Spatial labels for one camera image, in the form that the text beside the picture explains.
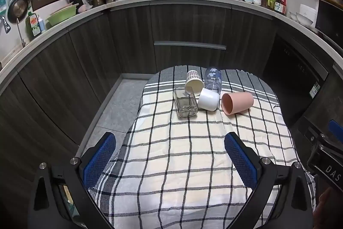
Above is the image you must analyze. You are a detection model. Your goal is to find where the black white checkered tablecloth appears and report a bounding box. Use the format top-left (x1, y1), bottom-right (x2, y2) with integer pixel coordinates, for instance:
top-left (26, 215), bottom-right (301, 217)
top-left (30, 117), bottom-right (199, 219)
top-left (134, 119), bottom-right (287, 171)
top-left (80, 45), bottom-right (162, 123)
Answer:
top-left (88, 65), bottom-right (317, 229)

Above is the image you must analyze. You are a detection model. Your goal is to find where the black built-in dishwasher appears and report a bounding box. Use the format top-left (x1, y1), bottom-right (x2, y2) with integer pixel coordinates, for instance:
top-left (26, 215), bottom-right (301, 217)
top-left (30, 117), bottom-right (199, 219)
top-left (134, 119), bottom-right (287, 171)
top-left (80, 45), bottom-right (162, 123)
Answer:
top-left (262, 35), bottom-right (329, 109)

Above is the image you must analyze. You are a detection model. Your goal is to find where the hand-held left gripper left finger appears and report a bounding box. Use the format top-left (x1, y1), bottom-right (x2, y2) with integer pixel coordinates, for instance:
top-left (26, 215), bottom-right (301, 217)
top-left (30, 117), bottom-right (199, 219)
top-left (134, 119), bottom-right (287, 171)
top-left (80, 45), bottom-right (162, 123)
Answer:
top-left (28, 132), bottom-right (116, 229)

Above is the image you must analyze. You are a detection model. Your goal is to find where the clear square glass cup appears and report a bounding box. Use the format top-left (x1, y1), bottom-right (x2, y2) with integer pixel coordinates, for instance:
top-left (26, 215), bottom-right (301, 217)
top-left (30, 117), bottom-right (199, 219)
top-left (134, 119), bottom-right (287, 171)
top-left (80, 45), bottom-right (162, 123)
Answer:
top-left (173, 87), bottom-right (199, 119)

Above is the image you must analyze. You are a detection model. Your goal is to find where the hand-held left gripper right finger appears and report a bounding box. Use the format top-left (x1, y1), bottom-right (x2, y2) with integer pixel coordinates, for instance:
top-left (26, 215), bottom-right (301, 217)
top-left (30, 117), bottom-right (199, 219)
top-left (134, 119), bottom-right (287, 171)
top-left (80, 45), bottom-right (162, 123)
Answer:
top-left (224, 132), bottom-right (315, 229)

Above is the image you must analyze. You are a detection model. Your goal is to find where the metal kitchen faucet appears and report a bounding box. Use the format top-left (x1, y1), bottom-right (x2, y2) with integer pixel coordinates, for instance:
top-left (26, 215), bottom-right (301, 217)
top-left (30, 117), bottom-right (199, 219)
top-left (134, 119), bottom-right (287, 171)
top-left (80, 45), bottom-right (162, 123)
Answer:
top-left (0, 15), bottom-right (27, 48)

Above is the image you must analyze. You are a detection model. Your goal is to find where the white box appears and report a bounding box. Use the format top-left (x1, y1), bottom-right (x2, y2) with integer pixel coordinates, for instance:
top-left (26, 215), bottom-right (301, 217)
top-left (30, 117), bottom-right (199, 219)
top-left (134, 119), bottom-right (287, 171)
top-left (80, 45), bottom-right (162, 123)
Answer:
top-left (297, 4), bottom-right (317, 21)

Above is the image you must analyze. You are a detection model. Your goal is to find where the person's right hand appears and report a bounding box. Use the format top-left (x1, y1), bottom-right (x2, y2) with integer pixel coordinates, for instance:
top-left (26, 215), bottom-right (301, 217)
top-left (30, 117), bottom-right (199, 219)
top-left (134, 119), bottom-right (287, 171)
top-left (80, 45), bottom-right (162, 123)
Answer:
top-left (317, 188), bottom-right (334, 222)

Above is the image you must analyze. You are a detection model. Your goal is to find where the black microwave oven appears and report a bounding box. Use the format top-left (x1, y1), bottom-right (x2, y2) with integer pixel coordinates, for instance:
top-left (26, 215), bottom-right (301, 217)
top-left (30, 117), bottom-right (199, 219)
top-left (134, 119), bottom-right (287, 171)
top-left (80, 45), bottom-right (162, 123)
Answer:
top-left (315, 0), bottom-right (343, 43)

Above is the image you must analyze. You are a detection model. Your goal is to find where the white cup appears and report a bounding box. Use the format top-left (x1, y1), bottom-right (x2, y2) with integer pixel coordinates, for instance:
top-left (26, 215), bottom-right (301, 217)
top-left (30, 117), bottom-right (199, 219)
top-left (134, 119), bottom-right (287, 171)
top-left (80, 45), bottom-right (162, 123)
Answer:
top-left (198, 88), bottom-right (221, 112)

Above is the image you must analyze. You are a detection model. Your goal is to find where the green dish soap bottle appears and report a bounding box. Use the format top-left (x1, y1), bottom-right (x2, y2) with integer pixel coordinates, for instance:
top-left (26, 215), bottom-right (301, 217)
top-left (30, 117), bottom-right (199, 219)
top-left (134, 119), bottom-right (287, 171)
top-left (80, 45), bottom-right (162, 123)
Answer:
top-left (26, 12), bottom-right (42, 36)

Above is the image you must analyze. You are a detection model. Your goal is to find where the metal drawer handle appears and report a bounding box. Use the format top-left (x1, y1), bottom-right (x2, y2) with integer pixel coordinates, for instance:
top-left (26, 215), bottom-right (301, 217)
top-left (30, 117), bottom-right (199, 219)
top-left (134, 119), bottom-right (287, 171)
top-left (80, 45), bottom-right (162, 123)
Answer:
top-left (154, 41), bottom-right (227, 50)

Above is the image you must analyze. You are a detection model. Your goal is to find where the green plastic basin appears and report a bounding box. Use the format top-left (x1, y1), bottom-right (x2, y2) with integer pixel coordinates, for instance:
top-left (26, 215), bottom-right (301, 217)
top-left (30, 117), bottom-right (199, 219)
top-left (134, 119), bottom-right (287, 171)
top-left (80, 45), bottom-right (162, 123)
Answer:
top-left (46, 5), bottom-right (77, 27)

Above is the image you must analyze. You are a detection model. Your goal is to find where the pink cup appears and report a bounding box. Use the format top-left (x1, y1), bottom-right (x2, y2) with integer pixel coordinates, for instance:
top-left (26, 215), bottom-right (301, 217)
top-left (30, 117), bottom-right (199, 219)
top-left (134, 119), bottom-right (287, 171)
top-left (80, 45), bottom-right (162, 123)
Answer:
top-left (221, 92), bottom-right (254, 115)

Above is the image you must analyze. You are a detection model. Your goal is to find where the hanging frying pan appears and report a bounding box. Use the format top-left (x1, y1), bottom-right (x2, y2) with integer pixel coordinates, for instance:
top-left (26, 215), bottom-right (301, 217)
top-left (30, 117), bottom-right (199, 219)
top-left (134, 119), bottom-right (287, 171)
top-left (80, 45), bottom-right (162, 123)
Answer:
top-left (7, 0), bottom-right (29, 24)

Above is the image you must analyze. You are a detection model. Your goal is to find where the striped paper cup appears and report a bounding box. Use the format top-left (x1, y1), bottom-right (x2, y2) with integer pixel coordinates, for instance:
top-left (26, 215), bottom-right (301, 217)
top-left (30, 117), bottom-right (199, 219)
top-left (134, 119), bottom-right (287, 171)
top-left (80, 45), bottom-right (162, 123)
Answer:
top-left (185, 70), bottom-right (205, 97)

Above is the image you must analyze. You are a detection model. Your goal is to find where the stack of white bowls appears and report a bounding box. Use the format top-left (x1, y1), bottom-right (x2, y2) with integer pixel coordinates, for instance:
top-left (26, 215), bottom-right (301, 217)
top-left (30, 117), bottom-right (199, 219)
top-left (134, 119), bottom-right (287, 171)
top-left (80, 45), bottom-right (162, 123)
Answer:
top-left (289, 11), bottom-right (314, 27)

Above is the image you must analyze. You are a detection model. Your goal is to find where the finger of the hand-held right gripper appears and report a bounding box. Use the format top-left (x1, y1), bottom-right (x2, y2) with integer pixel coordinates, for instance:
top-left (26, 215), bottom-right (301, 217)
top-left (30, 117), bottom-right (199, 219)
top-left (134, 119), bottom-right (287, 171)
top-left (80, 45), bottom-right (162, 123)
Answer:
top-left (304, 116), bottom-right (343, 146)

